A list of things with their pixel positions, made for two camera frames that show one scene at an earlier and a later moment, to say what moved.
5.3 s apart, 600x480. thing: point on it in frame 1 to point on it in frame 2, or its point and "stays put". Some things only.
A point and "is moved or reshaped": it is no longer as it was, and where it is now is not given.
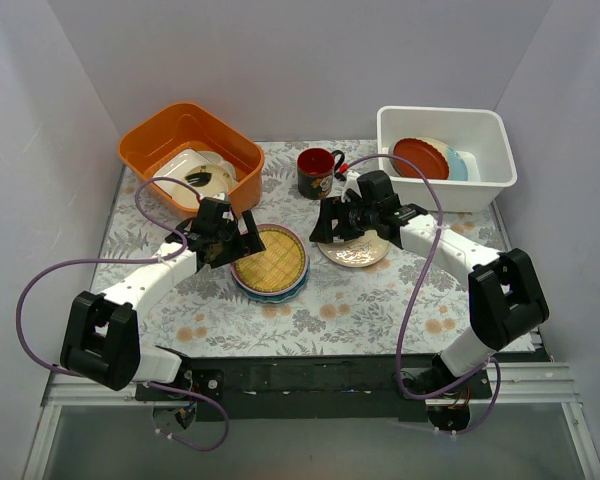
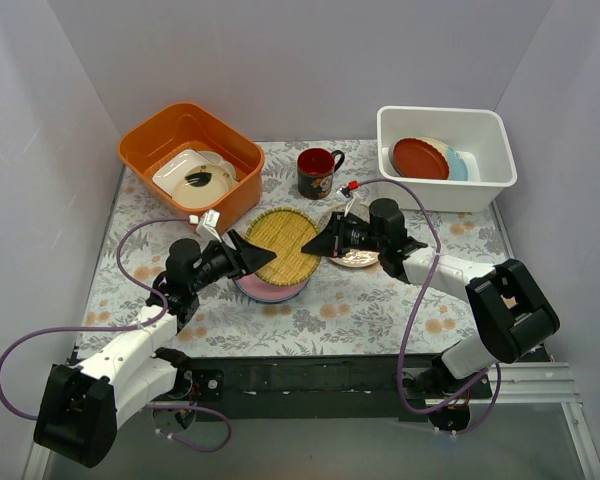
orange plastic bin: x=193 y=126 stays put
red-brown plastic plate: x=426 y=158 stays put
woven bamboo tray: x=276 y=268 is moved or reshaped
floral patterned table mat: x=335 y=267 stays put
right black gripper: x=337 y=220 to x=337 y=236
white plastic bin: x=466 y=151 stays put
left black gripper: x=230 y=242 to x=235 y=253
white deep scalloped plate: x=391 y=160 stays put
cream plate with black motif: x=206 y=179 stays put
